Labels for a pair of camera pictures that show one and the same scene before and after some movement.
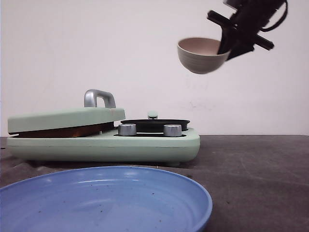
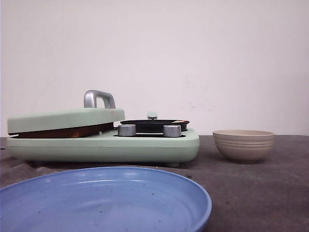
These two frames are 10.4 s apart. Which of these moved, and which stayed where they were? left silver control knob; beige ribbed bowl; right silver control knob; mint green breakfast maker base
Moved: beige ribbed bowl
Stayed: mint green breakfast maker base; right silver control knob; left silver control knob
